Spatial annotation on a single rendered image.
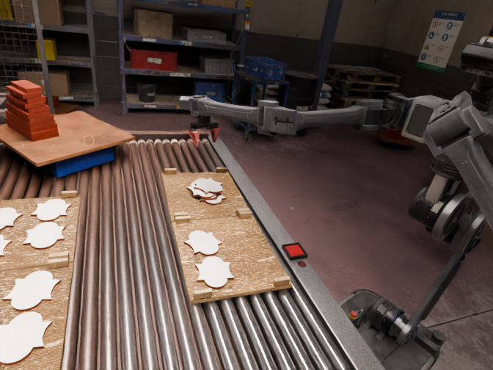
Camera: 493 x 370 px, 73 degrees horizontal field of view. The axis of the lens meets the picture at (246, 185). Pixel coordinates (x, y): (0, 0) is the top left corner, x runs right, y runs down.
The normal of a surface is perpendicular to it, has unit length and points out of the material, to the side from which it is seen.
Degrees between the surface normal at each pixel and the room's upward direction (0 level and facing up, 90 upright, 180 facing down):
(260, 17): 90
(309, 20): 90
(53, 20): 90
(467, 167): 87
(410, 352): 0
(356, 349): 0
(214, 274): 0
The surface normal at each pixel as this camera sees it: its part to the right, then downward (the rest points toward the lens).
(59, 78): 0.33, 0.50
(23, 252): 0.13, -0.87
